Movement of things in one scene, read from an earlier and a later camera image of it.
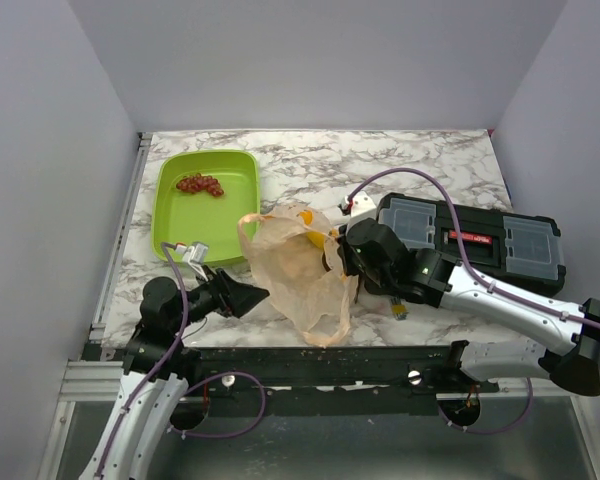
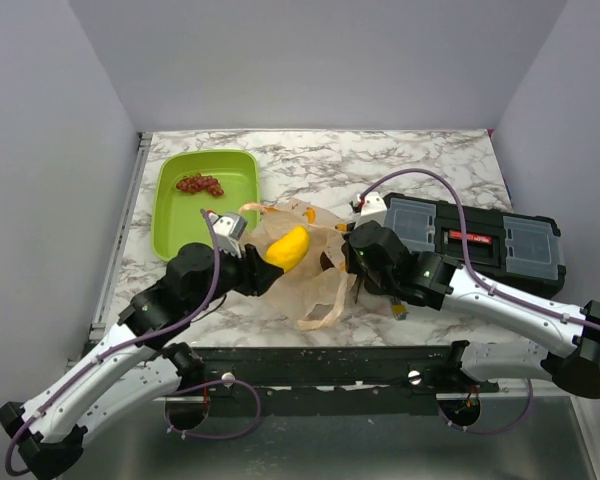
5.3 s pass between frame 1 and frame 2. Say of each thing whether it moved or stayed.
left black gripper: moved
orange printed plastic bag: moved
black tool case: stayed
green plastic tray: stayed
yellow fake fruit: moved
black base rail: stayed
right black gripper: stayed
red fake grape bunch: stayed
